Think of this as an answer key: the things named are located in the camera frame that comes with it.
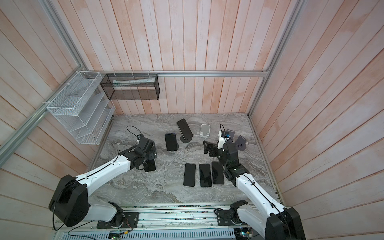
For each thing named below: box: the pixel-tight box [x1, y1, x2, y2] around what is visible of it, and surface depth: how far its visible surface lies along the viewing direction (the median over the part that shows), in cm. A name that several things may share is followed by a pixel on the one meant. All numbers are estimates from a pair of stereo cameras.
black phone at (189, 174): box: [183, 163, 196, 187], surface depth 90 cm
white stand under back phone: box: [200, 124, 211, 138], surface depth 109 cm
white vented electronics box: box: [58, 228, 238, 240], surface depth 71 cm
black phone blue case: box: [164, 133, 177, 151], surface depth 94 cm
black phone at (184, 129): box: [176, 118, 193, 141], surface depth 102 cm
